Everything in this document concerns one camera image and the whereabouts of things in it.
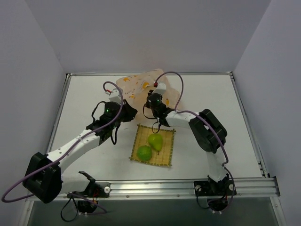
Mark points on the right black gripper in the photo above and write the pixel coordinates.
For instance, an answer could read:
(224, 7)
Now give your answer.
(158, 112)

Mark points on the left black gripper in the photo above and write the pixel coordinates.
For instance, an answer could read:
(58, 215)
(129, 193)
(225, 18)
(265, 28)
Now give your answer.
(130, 113)

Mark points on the translucent banana print plastic bag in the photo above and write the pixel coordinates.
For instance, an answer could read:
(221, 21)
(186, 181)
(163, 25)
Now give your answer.
(136, 87)

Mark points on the green fake pear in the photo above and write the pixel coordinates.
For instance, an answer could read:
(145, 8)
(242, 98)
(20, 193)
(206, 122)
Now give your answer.
(155, 141)

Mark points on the green fake round fruit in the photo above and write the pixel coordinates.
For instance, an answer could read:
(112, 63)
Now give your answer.
(144, 153)

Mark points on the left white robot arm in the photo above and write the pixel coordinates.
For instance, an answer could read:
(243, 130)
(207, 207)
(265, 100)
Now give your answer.
(44, 175)

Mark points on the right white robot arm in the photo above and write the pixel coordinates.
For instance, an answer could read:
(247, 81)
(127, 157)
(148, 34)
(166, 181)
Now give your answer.
(209, 133)

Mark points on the yellow woven bamboo mat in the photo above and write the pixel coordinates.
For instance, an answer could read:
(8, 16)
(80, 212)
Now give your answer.
(162, 158)

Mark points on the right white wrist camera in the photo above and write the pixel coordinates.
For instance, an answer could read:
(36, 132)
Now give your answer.
(160, 89)

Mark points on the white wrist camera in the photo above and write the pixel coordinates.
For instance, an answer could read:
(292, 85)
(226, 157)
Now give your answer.
(160, 89)
(114, 95)

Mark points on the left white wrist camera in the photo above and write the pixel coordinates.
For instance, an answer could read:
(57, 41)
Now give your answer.
(114, 95)

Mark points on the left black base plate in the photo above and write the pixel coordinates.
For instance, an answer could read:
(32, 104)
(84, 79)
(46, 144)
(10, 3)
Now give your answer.
(96, 190)

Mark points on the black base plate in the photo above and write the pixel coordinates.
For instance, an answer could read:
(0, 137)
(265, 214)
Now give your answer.
(96, 190)
(211, 188)

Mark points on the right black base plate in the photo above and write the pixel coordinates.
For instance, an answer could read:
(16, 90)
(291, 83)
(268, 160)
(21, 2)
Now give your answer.
(211, 188)

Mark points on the aluminium front frame rail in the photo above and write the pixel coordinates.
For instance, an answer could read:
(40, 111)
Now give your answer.
(182, 189)

